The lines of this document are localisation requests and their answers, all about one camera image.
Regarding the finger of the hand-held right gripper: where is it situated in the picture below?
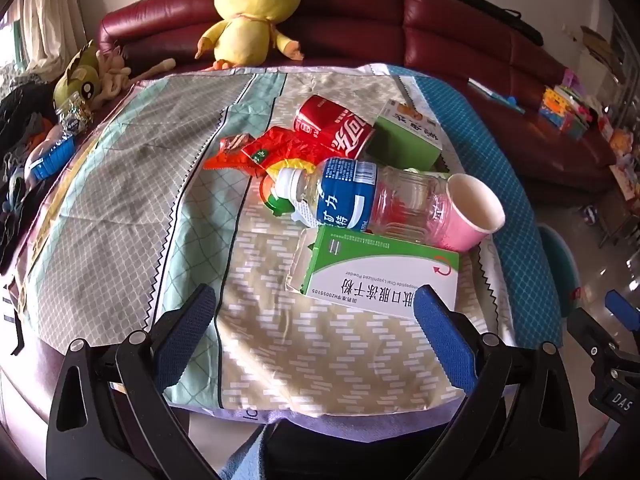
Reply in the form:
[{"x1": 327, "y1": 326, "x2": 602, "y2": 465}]
[{"x1": 567, "y1": 290, "x2": 640, "y2": 386}]

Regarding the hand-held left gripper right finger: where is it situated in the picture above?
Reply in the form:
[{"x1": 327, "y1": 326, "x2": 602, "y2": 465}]
[{"x1": 412, "y1": 284, "x2": 581, "y2": 480}]

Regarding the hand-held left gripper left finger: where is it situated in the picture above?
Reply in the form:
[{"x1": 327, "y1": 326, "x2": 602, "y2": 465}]
[{"x1": 46, "y1": 284, "x2": 221, "y2": 480}]

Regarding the teal trash bin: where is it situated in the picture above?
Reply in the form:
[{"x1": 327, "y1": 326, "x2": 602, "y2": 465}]
[{"x1": 537, "y1": 222, "x2": 583, "y2": 318}]

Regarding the green white medicine box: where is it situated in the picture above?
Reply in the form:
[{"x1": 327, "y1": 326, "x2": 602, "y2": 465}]
[{"x1": 285, "y1": 225, "x2": 461, "y2": 321}]

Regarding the pink paper cup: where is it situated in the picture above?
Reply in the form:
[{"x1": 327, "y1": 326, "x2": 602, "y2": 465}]
[{"x1": 435, "y1": 174, "x2": 506, "y2": 252}]

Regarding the orange green snack packet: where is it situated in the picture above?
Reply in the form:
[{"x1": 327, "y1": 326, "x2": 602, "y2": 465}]
[{"x1": 260, "y1": 160, "x2": 301, "y2": 216}]

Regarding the clear plastic bottle blue label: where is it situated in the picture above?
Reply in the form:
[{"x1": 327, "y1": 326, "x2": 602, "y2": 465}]
[{"x1": 276, "y1": 157, "x2": 453, "y2": 251}]

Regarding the small dark red wrapper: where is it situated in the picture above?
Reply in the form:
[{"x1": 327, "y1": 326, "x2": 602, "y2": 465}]
[{"x1": 220, "y1": 134, "x2": 257, "y2": 157}]

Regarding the green carton box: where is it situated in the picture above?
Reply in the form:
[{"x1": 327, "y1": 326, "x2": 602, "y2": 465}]
[{"x1": 372, "y1": 99, "x2": 445, "y2": 171}]

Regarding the red snack wrapper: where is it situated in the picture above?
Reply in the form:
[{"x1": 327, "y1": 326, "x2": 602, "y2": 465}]
[{"x1": 204, "y1": 127, "x2": 321, "y2": 181}]

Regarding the red soda can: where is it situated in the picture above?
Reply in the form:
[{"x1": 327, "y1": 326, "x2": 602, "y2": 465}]
[{"x1": 294, "y1": 95, "x2": 377, "y2": 161}]

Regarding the person's denim trouser leg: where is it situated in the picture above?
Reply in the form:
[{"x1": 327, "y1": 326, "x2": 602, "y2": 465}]
[{"x1": 220, "y1": 425, "x2": 271, "y2": 480}]

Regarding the grey teal patterned blanket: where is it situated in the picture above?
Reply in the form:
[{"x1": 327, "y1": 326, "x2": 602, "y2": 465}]
[{"x1": 15, "y1": 62, "x2": 516, "y2": 418}]

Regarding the colourful toy box on sofa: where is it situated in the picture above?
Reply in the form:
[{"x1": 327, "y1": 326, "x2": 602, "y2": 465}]
[{"x1": 537, "y1": 70, "x2": 613, "y2": 141}]

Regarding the blue labelled water bottle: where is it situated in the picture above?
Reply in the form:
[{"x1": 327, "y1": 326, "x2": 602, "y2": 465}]
[{"x1": 25, "y1": 130, "x2": 77, "y2": 181}]

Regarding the thin blue book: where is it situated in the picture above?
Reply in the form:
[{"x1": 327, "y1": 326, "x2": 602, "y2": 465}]
[{"x1": 467, "y1": 79, "x2": 526, "y2": 115}]

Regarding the cardboard box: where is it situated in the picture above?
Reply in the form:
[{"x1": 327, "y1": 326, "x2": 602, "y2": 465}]
[{"x1": 580, "y1": 25, "x2": 618, "y2": 63}]

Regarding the green plush toy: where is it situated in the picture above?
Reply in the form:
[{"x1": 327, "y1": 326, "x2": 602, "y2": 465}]
[{"x1": 52, "y1": 42, "x2": 103, "y2": 111}]

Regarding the dark clothes pile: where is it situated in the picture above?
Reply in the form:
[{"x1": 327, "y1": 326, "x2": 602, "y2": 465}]
[{"x1": 0, "y1": 72, "x2": 66, "y2": 271}]

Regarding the black bag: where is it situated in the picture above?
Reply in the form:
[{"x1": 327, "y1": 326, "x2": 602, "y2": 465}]
[{"x1": 447, "y1": 0, "x2": 543, "y2": 48}]

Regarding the yellow chick plush toy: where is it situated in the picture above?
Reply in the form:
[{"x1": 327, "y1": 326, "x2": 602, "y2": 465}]
[{"x1": 195, "y1": 0, "x2": 305, "y2": 72}]

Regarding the red leather sofa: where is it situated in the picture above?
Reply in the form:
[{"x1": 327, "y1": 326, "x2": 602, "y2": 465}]
[{"x1": 95, "y1": 0, "x2": 618, "y2": 196}]

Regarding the cream curtain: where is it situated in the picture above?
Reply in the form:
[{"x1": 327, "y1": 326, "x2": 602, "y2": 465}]
[{"x1": 15, "y1": 0, "x2": 83, "y2": 66}]

